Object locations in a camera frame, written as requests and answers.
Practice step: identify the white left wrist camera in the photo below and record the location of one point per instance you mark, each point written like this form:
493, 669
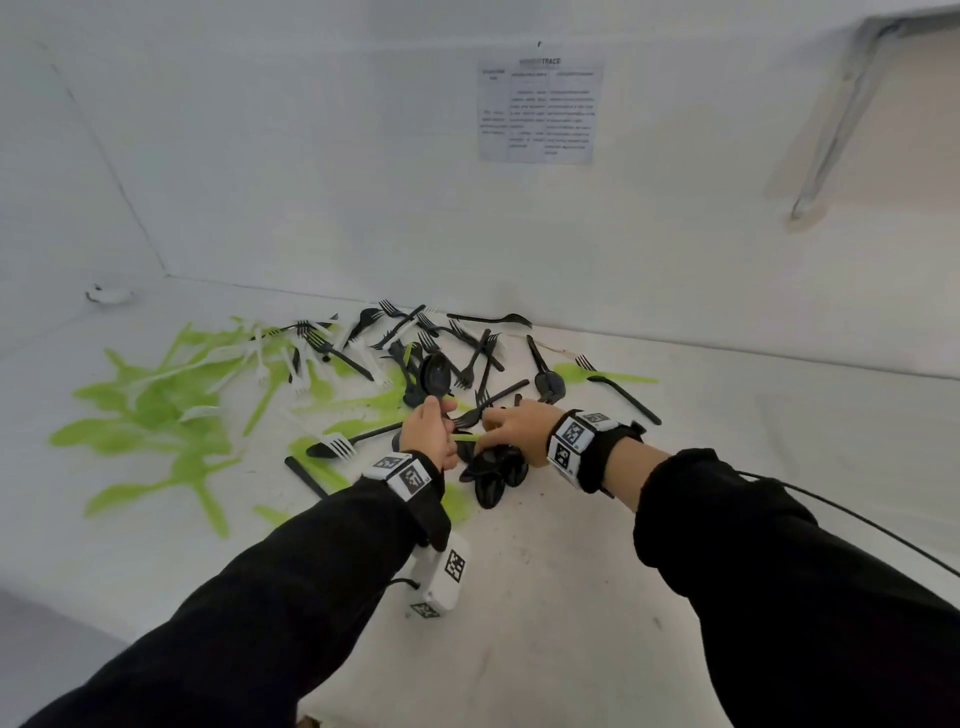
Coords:
439, 577

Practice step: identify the pile of black plastic forks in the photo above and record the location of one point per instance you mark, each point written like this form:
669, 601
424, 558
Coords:
547, 382

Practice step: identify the small white wall clip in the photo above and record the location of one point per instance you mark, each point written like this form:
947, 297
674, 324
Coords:
109, 294

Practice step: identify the black marker right wrist band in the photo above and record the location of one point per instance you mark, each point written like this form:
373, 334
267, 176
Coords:
592, 450

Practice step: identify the black marker wrist band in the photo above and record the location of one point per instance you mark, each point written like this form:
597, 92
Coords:
412, 487
592, 450

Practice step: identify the printed paper wall notice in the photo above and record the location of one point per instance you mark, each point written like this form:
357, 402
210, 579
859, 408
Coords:
540, 112

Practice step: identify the black marker left wrist band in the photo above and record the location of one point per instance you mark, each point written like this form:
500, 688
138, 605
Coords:
412, 487

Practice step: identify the person's left hand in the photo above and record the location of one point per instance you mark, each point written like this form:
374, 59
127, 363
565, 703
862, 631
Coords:
427, 431

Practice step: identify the person's left forearm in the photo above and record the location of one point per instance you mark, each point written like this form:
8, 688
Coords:
247, 622

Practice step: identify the pile of plastic cutlery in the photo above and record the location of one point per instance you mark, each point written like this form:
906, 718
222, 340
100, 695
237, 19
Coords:
157, 405

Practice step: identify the metal wall bracket frame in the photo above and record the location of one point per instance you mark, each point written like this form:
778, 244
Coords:
825, 142

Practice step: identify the person's right hand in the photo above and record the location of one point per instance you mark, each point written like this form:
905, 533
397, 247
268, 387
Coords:
525, 431

